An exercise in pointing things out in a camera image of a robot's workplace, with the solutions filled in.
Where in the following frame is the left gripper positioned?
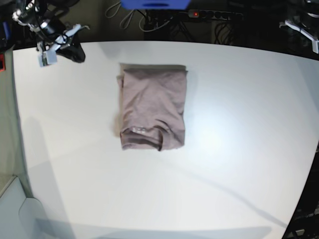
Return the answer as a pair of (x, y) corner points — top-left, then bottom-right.
(279, 20), (319, 42)

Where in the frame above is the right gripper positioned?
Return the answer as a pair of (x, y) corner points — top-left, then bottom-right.
(36, 22), (90, 63)

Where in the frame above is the mauve t-shirt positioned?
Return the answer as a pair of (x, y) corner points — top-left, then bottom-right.
(118, 63), (187, 151)

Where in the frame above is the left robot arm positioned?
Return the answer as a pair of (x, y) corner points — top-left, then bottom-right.
(279, 0), (319, 44)

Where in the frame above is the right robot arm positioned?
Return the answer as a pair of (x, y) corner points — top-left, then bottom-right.
(12, 0), (90, 67)

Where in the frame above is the red clamp at table edge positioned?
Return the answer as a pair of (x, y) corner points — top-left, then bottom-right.
(0, 53), (5, 72)

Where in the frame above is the blue box overhead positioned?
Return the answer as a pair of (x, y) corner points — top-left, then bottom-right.
(121, 0), (191, 10)

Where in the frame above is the black power strip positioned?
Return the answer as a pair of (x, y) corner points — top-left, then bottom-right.
(187, 9), (244, 21)

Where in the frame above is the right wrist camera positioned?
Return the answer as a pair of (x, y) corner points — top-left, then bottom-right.
(38, 50), (57, 67)

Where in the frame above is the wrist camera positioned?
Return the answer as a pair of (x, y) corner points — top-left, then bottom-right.
(38, 50), (57, 67)
(312, 39), (319, 54)

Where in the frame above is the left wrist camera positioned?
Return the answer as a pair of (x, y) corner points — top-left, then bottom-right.
(312, 39), (319, 54)

